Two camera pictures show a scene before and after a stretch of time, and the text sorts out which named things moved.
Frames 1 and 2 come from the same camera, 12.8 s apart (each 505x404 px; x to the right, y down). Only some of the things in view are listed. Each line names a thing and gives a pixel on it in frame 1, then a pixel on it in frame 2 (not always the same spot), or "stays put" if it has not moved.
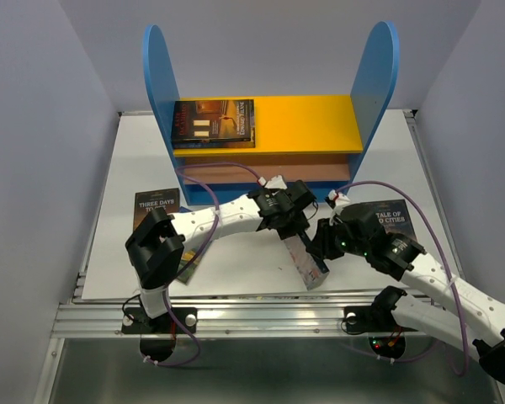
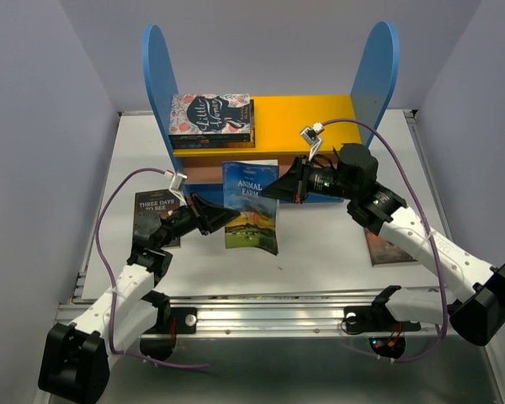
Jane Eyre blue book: [209, 144] stays put
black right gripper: [320, 246] to [292, 186]
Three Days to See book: [149, 200] stays put
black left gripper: [300, 224] to [215, 215]
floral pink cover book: [310, 272] to [209, 114]
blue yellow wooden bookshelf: [318, 140] stays put
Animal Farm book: [187, 256] to [257, 225]
